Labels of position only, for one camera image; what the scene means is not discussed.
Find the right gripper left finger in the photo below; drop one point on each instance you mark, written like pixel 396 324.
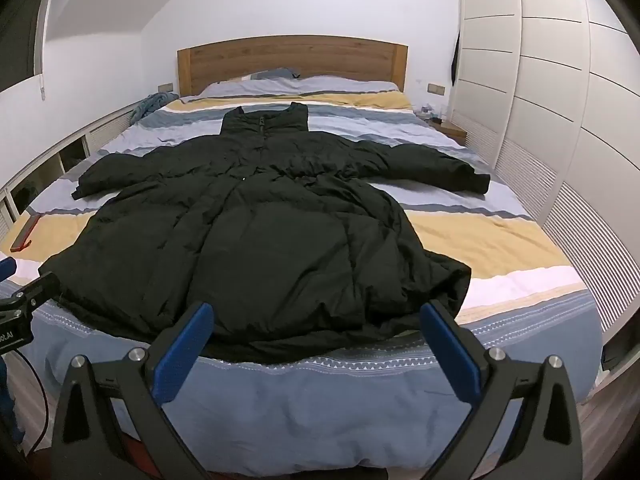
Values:
pixel 87 441

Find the dark blue pillow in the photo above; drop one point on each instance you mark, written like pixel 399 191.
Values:
pixel 275 73

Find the white wardrobe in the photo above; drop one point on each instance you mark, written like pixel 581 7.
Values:
pixel 548 92

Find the wall switch plate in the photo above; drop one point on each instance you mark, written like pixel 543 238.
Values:
pixel 165 87
pixel 436 89

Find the wooden nightstand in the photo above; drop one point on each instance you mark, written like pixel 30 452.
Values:
pixel 449 129

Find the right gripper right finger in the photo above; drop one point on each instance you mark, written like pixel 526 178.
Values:
pixel 544 442

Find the left wall switch plate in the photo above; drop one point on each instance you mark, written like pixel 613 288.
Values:
pixel 165 87

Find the black puffer coat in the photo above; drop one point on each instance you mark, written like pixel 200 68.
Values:
pixel 279 228

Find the blue crumpled cloth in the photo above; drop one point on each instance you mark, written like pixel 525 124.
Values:
pixel 151 104

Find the right wall switch plate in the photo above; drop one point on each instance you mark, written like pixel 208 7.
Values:
pixel 436 89

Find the wooden headboard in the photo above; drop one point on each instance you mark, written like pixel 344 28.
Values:
pixel 309 55

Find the white low shelf unit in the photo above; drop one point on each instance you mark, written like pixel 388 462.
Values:
pixel 63 156

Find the striped pillow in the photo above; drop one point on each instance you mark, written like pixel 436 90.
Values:
pixel 288 87

